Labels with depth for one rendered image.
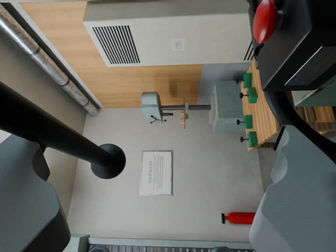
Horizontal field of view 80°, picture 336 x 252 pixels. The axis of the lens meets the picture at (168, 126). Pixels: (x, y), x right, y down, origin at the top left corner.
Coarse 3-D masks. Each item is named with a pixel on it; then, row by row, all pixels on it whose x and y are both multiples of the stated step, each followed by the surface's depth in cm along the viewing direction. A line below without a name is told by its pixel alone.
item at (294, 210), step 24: (288, 144) 9; (312, 144) 9; (288, 168) 8; (312, 168) 8; (264, 192) 7; (288, 192) 7; (312, 192) 7; (264, 216) 6; (288, 216) 6; (312, 216) 6; (264, 240) 6; (288, 240) 5; (312, 240) 5
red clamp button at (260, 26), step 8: (264, 0) 15; (272, 0) 14; (264, 8) 14; (272, 8) 14; (256, 16) 15; (264, 16) 14; (272, 16) 14; (256, 24) 15; (264, 24) 14; (272, 24) 14; (256, 32) 16; (264, 32) 15; (272, 32) 15; (256, 40) 16; (264, 40) 15
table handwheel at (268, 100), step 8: (272, 96) 30; (280, 96) 30; (272, 104) 30; (280, 104) 30; (288, 104) 30; (272, 112) 31; (280, 112) 30; (288, 112) 29; (296, 112) 29; (280, 120) 30; (288, 120) 29; (296, 120) 29; (304, 128) 28; (312, 128) 29; (312, 136) 28; (320, 136) 28; (320, 144) 28; (328, 144) 27; (328, 152) 27
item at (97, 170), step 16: (0, 96) 6; (16, 96) 7; (0, 112) 6; (16, 112) 7; (32, 112) 7; (0, 128) 7; (16, 128) 7; (32, 128) 8; (48, 128) 8; (64, 128) 10; (48, 144) 9; (64, 144) 10; (80, 144) 12; (112, 144) 20; (96, 160) 15; (112, 160) 19; (112, 176) 19
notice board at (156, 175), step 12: (144, 156) 304; (156, 156) 302; (168, 156) 301; (144, 168) 297; (156, 168) 296; (168, 168) 294; (144, 180) 291; (156, 180) 289; (168, 180) 288; (144, 192) 285; (156, 192) 284; (168, 192) 282
